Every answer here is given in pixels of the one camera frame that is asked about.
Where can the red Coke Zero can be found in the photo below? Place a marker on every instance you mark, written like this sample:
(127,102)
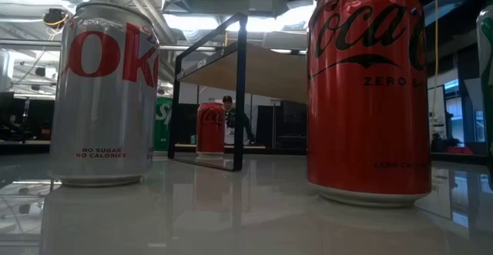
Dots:
(366,139)
(210,131)

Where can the green Sprite can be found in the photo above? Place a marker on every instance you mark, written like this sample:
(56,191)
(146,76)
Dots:
(488,93)
(163,128)

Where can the silver Diet Coke can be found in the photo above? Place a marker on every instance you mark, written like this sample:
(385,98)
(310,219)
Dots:
(104,124)

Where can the person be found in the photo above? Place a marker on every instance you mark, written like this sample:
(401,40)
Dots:
(231,120)

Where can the black storage cabinet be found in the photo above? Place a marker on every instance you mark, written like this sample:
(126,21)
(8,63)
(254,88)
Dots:
(285,126)

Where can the grey ceiling unit box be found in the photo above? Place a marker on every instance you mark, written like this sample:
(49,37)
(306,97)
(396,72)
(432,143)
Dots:
(265,1)

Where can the red box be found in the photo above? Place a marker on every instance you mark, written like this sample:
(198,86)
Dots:
(460,150)

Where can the black ceiling-hung device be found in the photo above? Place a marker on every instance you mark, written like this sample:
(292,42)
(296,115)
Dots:
(54,18)

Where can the wooden shelf with black frame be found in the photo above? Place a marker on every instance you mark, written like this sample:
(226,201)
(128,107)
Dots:
(269,74)

